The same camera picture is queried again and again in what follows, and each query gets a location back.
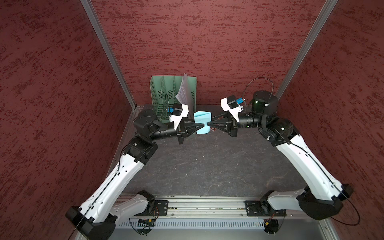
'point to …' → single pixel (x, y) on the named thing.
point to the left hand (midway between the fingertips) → (201, 127)
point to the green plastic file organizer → (164, 89)
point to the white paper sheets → (184, 95)
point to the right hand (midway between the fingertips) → (208, 125)
